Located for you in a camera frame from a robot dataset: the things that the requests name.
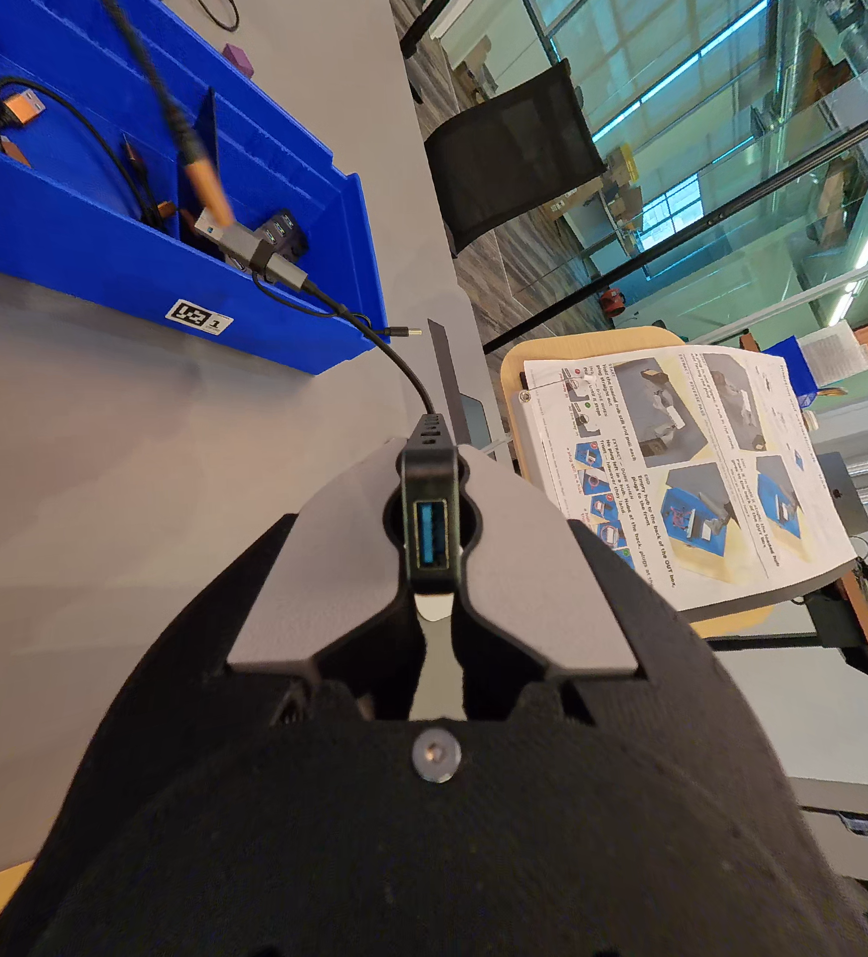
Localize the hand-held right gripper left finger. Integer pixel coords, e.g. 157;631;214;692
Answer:
226;438;426;720

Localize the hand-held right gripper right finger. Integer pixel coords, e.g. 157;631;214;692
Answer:
449;445;642;722

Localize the slim dark grey usb hub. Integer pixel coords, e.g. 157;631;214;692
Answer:
399;410;463;599

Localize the black hub cable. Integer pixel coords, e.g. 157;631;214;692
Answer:
301;280;438;420

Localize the silver multi-port usb hub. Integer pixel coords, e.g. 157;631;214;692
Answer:
194;209;309;294

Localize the blue plastic bin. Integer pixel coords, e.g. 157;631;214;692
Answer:
0;0;390;376
766;335;818;411

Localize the plywood board stand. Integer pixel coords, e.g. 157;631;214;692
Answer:
500;325;779;640

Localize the printed instruction sheet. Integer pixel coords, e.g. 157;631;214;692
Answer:
515;344;863;616

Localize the thin grey panel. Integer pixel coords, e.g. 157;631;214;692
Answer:
426;318;474;450

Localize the grey laptop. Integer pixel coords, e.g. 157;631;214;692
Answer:
815;451;868;536

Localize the white paper sheet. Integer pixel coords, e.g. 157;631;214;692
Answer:
799;321;868;384

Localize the black mesh chair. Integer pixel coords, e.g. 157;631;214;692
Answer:
422;58;608;257

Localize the thin cable with small plug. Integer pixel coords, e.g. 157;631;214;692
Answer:
250;273;426;339

